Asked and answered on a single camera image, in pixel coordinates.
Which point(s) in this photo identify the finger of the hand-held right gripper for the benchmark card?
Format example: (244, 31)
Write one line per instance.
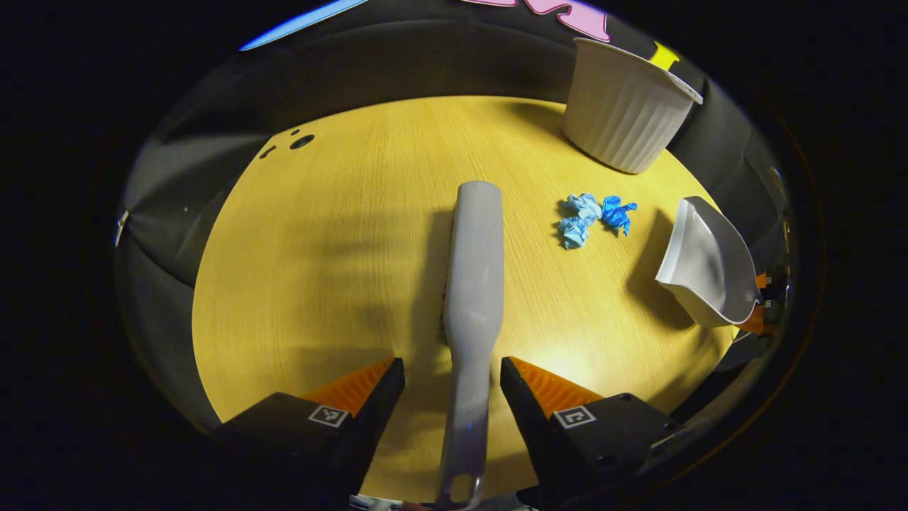
(765, 319)
(773, 281)

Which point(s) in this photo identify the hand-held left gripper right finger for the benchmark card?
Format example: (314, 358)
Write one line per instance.
(528, 419)

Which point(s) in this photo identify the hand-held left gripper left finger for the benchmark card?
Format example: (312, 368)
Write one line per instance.
(379, 411)

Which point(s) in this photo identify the grey dustpan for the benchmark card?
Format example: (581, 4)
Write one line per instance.
(709, 270)

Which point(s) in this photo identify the small grey broom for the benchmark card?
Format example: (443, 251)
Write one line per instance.
(474, 284)

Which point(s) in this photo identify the deep blue paper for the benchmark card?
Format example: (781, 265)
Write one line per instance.
(617, 213)

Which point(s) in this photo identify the light blue paper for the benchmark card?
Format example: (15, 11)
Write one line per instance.
(585, 206)
(573, 233)

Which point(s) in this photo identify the grey ribbed garbage bin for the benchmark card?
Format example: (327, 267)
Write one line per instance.
(621, 117)

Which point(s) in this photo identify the small silver clamp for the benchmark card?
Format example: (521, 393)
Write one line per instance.
(121, 226)

